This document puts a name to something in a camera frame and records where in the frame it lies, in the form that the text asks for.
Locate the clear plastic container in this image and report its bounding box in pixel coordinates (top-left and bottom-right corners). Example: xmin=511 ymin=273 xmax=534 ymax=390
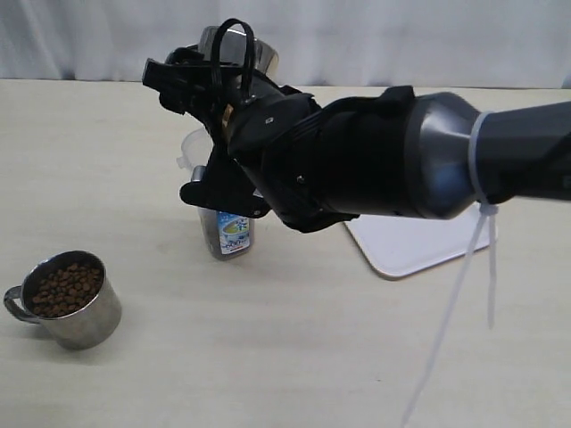
xmin=177 ymin=128 xmax=254 ymax=260

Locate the white backdrop curtain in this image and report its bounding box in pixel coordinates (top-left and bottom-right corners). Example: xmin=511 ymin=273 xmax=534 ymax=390
xmin=1 ymin=1 xmax=570 ymax=88

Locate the steel mug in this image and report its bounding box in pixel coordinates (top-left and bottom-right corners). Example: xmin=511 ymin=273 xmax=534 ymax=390
xmin=197 ymin=26 xmax=279 ymax=78
xmin=4 ymin=250 xmax=122 ymax=350

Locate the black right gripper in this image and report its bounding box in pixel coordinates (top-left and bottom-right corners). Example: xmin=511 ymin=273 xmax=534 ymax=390
xmin=141 ymin=46 xmax=286 ymax=220

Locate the white plastic tray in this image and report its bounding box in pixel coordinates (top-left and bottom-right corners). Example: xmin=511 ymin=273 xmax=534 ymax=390
xmin=344 ymin=203 xmax=480 ymax=281

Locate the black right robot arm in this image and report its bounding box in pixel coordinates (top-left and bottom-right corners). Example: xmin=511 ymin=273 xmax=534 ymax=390
xmin=142 ymin=46 xmax=570 ymax=233

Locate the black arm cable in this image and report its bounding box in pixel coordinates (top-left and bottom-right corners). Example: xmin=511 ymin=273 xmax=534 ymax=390
xmin=209 ymin=18 xmax=258 ymax=108

